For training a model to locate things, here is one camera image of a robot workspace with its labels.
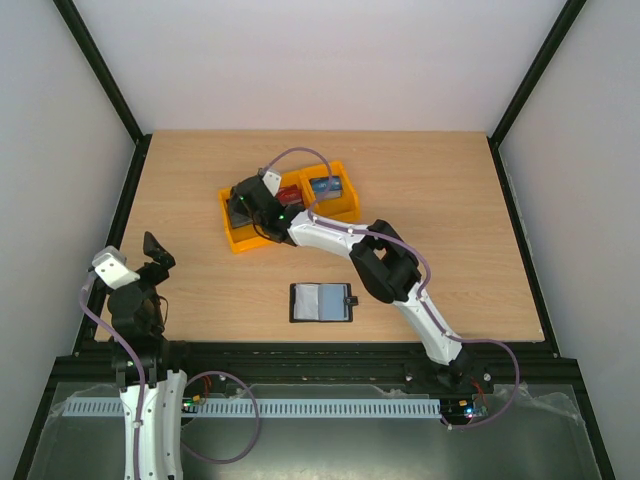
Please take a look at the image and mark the black VIP card stack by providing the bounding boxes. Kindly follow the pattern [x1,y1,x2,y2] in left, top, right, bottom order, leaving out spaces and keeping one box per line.
[226,199,253,229]

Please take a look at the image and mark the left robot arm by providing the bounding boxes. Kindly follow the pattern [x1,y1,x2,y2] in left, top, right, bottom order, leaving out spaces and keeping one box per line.
[79,231,187,479]

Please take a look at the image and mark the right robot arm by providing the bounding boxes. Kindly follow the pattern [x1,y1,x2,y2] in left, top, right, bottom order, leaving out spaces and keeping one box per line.
[229,175,473,392]

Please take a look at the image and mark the red card stack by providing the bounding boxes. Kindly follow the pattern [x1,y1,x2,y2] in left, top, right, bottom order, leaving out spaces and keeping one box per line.
[276,185,304,206]

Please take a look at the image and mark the blue card stack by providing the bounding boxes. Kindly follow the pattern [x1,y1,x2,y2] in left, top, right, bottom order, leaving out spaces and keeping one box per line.
[309,176,343,200]

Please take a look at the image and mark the orange plastic sorting bin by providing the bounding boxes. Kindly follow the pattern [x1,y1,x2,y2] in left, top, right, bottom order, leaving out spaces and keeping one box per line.
[218,160,361,256]

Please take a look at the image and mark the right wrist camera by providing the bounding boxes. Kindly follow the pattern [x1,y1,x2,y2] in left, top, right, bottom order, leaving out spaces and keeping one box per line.
[258,168,282,196]

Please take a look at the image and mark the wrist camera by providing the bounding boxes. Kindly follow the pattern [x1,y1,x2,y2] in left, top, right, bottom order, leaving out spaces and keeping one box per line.
[91,246,140,290]
[258,168,282,196]

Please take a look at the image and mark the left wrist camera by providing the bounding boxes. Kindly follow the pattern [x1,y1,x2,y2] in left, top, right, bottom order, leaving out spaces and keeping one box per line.
[91,246,140,290]

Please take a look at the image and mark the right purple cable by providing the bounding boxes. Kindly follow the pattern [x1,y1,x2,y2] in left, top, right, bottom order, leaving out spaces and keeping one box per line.
[262,146,521,430]

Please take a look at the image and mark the purple cable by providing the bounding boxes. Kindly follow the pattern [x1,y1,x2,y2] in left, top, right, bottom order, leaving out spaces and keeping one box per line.
[78,279,261,480]
[262,146,521,430]

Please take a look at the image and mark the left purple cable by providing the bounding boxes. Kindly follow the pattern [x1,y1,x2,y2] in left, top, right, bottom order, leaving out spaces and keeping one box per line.
[78,279,261,480]

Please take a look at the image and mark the black aluminium frame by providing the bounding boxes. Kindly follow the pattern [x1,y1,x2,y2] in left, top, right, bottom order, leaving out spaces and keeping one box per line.
[14,1,614,479]

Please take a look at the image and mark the white slotted cable duct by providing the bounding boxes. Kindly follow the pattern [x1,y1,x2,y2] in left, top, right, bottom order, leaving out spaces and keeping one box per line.
[60,397,442,419]

